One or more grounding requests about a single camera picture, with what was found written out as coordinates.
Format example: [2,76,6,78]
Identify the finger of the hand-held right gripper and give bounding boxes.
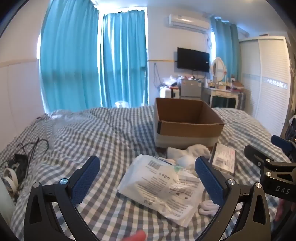
[270,135,294,158]
[244,144,279,168]

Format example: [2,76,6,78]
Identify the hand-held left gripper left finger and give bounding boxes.
[24,156,101,241]

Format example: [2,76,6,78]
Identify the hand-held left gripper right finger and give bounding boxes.
[195,156,271,241]

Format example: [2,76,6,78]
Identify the dark labelled packet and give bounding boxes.
[209,142,236,176]

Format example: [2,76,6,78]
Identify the white cloth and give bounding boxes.
[167,144,211,163]
[198,199,221,216]

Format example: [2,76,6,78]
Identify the small pale blue packet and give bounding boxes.
[177,155,197,173]

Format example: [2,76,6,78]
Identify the brown cardboard box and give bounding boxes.
[154,97,225,149]

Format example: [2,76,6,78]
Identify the large white plastic packet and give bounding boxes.
[117,154,205,228]

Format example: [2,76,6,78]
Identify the person's right hand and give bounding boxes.
[275,199,290,222]

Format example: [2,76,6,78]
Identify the person's left hand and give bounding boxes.
[122,230,147,241]

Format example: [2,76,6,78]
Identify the dark cloth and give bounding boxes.
[285,115,296,141]

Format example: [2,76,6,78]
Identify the grey checked blanket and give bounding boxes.
[0,105,292,241]

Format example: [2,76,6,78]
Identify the clear plastic bag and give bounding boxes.
[45,110,86,140]

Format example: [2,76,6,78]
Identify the white wardrobe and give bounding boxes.
[239,36,292,138]

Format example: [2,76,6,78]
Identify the white dressing table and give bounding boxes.
[202,86,246,110]

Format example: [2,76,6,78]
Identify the tape roll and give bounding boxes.
[2,168,18,193]

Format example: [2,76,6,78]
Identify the white round container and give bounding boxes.
[0,181,15,223]

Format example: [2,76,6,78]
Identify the oval white mirror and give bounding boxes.
[211,57,226,83]

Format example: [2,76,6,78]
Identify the small grey fridge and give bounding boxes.
[180,79,202,99]

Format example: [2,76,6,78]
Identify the white suitcase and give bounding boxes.
[159,87,180,106]

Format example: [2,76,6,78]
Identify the crumpled clear bag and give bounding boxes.
[162,75,178,88]

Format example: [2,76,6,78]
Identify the narrow teal curtain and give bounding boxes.
[209,16,242,82]

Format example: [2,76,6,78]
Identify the black television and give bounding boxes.
[177,47,210,73]

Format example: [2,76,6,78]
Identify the wide teal curtain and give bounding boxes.
[40,0,102,114]

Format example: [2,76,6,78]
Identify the white air conditioner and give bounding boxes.
[168,14,211,33]

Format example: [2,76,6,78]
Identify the black cables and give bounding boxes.
[0,138,49,186]

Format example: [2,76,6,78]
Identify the hanging dark cord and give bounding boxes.
[154,62,163,88]

